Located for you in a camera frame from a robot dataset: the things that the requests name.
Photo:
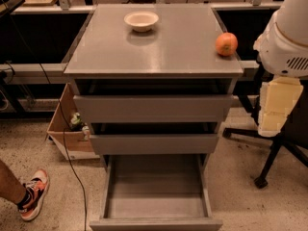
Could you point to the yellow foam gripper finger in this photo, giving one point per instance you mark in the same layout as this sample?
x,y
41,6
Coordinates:
x,y
277,99

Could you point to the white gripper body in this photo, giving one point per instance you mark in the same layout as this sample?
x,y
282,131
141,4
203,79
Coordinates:
x,y
282,56

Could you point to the orange fruit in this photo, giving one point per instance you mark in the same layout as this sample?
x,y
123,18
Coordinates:
x,y
226,44

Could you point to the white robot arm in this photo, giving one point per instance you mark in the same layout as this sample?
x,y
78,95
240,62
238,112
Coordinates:
x,y
293,22

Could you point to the grey drawer cabinet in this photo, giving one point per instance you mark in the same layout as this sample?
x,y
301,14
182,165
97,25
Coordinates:
x,y
177,57

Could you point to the grey open bottom drawer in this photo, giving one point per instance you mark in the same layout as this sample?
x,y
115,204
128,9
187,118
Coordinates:
x,y
155,193

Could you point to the grey middle drawer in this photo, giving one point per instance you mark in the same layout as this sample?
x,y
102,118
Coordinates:
x,y
153,144

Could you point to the grey top drawer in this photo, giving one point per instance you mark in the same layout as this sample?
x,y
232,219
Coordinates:
x,y
133,109

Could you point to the black office chair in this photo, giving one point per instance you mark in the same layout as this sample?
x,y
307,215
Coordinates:
x,y
293,134

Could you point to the white ceramic bowl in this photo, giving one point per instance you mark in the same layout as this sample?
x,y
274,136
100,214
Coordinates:
x,y
142,21

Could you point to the green white item in box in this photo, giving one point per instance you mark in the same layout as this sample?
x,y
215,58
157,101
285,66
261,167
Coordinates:
x,y
78,125

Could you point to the cardboard box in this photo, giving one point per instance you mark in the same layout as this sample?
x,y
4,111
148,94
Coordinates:
x,y
71,144

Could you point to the orange white sneaker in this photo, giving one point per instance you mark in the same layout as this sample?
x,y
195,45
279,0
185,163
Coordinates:
x,y
36,190

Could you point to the bare person leg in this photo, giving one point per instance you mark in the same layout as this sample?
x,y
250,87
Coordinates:
x,y
10,188

